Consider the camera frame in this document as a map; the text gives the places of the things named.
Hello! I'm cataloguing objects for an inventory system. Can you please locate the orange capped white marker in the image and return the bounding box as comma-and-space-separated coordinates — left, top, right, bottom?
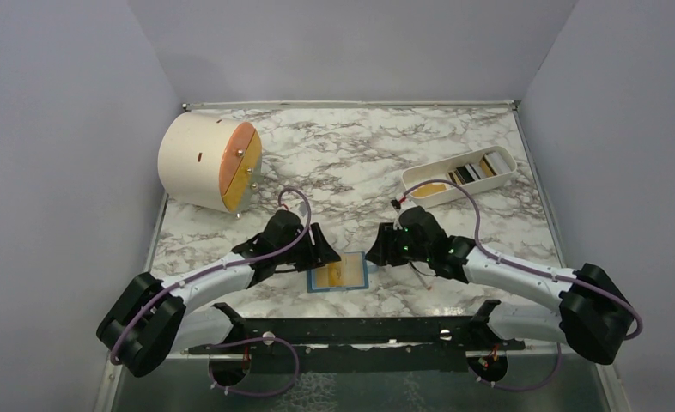
411, 266, 434, 291

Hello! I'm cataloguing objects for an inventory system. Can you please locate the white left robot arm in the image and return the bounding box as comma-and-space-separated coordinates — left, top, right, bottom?
95, 209, 341, 377

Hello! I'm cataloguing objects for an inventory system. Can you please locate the yellow card in tray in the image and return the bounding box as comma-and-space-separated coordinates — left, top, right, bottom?
411, 183, 447, 198

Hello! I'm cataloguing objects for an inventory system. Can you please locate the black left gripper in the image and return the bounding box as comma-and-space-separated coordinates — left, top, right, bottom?
276, 223, 340, 272

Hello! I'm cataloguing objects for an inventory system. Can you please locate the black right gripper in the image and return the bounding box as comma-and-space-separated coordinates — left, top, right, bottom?
366, 221, 431, 266

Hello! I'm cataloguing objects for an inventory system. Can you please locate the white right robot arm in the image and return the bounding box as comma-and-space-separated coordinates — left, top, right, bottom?
366, 207, 635, 365

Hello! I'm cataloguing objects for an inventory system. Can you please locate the cream oblong plastic tray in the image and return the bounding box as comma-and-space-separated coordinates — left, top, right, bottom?
401, 146, 517, 208

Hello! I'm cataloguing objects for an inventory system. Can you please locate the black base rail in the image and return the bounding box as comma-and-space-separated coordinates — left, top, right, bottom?
130, 306, 529, 373

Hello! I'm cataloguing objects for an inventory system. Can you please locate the grey card stack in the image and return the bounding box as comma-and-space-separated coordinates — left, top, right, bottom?
447, 150, 516, 187

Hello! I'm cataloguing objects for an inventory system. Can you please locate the cream cylinder orange lid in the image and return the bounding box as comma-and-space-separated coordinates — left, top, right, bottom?
157, 112, 263, 214

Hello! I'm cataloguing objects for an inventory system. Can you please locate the blue card holder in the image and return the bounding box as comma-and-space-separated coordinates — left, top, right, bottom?
307, 251, 378, 293

